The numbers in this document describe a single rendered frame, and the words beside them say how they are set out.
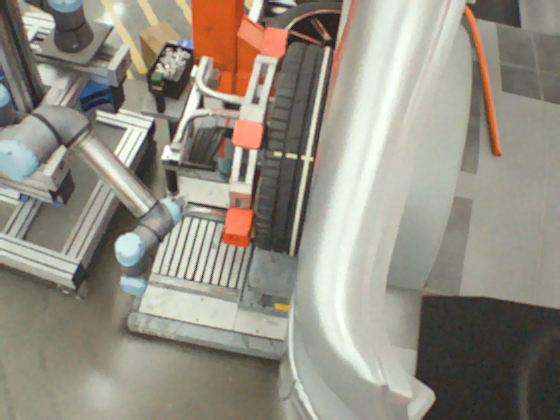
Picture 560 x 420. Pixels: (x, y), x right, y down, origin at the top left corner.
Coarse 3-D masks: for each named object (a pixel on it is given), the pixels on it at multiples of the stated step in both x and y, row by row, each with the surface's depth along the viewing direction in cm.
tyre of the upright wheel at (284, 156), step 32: (288, 64) 181; (320, 64) 182; (288, 96) 175; (320, 96) 175; (288, 128) 174; (320, 128) 174; (288, 160) 174; (288, 192) 177; (256, 224) 186; (288, 224) 184
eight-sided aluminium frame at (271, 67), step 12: (264, 60) 189; (276, 60) 189; (252, 72) 186; (264, 72) 190; (276, 72) 211; (252, 84) 183; (264, 84) 217; (276, 84) 216; (252, 96) 182; (264, 96) 181; (252, 108) 179; (264, 108) 179; (252, 120) 178; (240, 156) 181; (252, 156) 180; (240, 168) 184; (252, 168) 181; (240, 180) 183; (252, 180) 182; (228, 192) 185; (240, 192) 183; (252, 192) 185; (252, 204) 222
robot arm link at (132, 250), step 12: (144, 228) 172; (120, 240) 167; (132, 240) 168; (144, 240) 170; (156, 240) 173; (120, 252) 166; (132, 252) 166; (144, 252) 170; (132, 264) 168; (144, 264) 173; (132, 276) 174
